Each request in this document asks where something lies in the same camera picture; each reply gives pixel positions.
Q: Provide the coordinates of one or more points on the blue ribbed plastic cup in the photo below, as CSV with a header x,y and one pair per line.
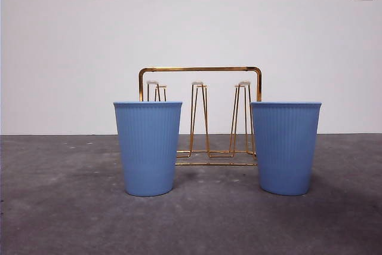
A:
x,y
285,147
147,147

